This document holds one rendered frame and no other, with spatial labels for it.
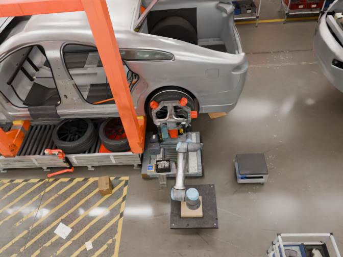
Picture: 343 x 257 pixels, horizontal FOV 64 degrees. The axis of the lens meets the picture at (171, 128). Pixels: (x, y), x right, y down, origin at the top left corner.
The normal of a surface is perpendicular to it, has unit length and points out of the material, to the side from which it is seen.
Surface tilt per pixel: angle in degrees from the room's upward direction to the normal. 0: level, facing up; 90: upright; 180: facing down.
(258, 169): 0
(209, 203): 0
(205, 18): 90
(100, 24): 90
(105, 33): 90
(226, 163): 0
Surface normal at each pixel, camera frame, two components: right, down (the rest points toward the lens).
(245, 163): -0.08, -0.65
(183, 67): -0.04, 0.65
